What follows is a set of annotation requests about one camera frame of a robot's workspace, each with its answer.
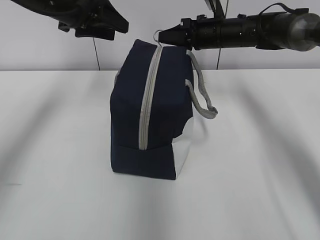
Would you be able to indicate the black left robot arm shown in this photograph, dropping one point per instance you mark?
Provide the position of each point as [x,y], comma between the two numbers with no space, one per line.
[54,9]

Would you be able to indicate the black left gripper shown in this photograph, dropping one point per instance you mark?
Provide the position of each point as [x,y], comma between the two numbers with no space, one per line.
[94,19]

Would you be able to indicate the navy blue lunch bag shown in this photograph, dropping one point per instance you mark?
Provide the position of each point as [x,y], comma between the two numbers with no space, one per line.
[152,105]

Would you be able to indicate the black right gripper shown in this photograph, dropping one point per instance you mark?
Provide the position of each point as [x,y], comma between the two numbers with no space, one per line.
[199,34]

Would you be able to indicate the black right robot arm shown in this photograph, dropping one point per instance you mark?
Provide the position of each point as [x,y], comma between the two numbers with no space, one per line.
[293,29]

